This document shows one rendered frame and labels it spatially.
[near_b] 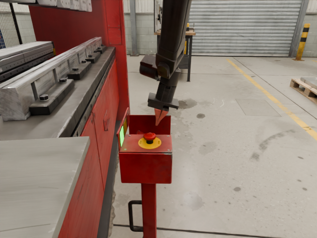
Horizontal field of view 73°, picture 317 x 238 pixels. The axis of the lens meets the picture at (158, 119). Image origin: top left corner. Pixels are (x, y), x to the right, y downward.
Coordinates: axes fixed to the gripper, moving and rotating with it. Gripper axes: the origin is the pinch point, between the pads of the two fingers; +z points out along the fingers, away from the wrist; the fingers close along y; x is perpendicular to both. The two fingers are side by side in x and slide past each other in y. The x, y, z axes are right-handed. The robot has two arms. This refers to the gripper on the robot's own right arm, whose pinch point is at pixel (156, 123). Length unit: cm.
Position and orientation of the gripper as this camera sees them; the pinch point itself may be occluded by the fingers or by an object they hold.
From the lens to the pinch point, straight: 74.6
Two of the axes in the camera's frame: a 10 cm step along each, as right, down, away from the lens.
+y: -9.7, -2.4, -0.8
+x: -0.3, 4.3, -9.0
